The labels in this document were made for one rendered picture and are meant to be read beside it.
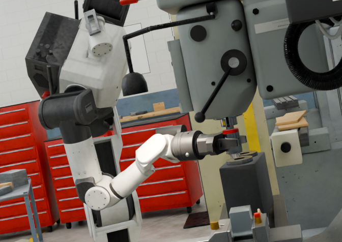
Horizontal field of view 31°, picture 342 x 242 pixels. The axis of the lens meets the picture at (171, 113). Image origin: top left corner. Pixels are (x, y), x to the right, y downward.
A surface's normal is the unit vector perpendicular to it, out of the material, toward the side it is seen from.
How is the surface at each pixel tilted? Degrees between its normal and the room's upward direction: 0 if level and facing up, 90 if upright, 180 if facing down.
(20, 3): 90
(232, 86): 90
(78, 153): 101
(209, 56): 90
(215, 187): 90
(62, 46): 58
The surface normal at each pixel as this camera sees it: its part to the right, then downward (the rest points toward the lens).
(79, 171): -0.11, 0.28
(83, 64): 0.11, -0.50
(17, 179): 0.70, -0.09
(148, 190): -0.28, 0.11
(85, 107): 0.94, -0.13
